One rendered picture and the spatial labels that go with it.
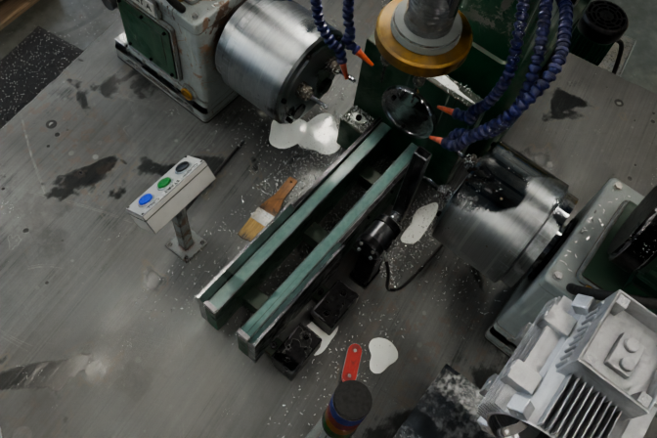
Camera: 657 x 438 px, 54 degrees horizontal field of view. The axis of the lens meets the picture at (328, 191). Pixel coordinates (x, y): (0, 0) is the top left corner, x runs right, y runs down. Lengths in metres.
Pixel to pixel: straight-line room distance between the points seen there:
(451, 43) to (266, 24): 0.43
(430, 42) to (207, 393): 0.84
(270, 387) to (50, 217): 0.65
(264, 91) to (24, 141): 0.66
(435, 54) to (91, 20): 2.15
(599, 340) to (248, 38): 0.92
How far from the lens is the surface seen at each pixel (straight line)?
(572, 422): 0.89
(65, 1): 3.22
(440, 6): 1.13
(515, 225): 1.28
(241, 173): 1.64
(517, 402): 0.90
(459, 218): 1.29
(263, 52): 1.42
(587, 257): 1.28
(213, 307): 1.36
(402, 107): 1.51
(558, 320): 0.96
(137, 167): 1.67
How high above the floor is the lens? 2.21
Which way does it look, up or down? 61 degrees down
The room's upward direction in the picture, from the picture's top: 10 degrees clockwise
